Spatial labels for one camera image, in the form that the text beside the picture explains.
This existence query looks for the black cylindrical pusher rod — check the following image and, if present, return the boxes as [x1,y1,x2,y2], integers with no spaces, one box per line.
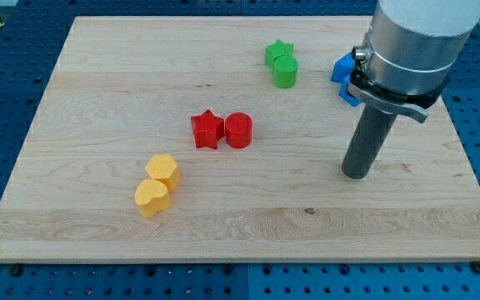
[341,105,397,179]

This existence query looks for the yellow heart block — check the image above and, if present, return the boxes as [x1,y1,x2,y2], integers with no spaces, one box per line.
[134,179,172,218]

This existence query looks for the light wooden board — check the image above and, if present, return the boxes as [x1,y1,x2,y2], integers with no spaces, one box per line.
[0,17,480,264]

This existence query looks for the red star block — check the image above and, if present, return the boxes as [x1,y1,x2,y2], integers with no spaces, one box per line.
[191,109,225,149]

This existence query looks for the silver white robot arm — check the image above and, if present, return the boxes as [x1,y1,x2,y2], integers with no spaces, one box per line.
[341,0,480,179]

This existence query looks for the yellow hexagon block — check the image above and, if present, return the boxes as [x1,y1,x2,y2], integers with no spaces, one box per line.
[145,154,181,192]

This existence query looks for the blue hexagon block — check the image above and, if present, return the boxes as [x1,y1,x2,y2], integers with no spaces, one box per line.
[339,76,363,107]

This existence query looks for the red cylinder block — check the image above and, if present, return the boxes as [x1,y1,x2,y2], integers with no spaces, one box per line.
[225,112,253,148]

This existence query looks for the green cylinder block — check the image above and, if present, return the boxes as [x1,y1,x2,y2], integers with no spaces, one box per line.
[272,55,298,88]

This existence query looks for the green star block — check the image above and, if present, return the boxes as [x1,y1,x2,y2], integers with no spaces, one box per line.
[264,39,294,68]

